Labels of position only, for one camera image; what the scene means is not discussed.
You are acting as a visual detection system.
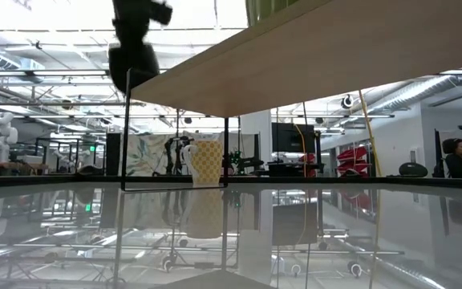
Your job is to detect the red storage bins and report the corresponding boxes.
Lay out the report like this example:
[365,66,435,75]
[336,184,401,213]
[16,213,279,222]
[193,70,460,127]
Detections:
[336,145,371,178]

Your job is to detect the wooden shelf black wire frame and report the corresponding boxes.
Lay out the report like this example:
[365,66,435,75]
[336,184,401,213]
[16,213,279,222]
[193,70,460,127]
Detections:
[120,0,462,193]

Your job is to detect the black aluminium table frame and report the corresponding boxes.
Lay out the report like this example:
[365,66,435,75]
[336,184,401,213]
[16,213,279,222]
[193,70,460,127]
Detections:
[0,174,462,190]

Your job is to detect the black tall cabinet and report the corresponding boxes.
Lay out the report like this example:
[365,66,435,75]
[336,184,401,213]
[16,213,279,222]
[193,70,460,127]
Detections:
[105,132,124,177]

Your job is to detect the floral patterned panel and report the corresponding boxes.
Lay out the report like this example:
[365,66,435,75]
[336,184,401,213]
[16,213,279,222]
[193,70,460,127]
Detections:
[121,131,256,177]

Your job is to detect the black dome-shaped object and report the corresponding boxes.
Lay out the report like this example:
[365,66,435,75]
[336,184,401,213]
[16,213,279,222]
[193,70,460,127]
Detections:
[398,161,429,178]

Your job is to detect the yellow checkered white mug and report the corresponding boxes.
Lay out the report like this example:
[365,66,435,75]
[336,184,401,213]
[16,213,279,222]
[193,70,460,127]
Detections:
[180,138,225,189]

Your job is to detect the thin orange hanging cable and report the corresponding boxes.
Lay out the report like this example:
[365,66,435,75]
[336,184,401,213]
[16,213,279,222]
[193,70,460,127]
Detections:
[294,123,308,178]

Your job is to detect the white robot figure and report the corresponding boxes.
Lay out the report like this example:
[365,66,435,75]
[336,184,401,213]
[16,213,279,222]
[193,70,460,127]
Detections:
[0,112,19,164]

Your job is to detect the black monitor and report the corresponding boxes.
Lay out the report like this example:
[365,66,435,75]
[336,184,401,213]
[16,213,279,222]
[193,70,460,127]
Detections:
[271,122,317,154]

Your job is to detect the olive-cream glazed mug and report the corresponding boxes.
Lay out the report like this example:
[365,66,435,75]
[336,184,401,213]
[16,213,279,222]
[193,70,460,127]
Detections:
[245,0,296,26]

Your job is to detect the black mug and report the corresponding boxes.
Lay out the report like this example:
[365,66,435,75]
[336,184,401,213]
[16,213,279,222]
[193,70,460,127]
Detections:
[107,41,161,95]

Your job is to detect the wooden background table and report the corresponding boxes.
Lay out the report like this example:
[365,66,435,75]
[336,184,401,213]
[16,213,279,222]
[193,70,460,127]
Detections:
[0,161,50,175]

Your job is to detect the yellow hanging cable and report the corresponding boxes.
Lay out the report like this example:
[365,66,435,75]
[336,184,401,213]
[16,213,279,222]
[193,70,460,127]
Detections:
[358,89,383,178]

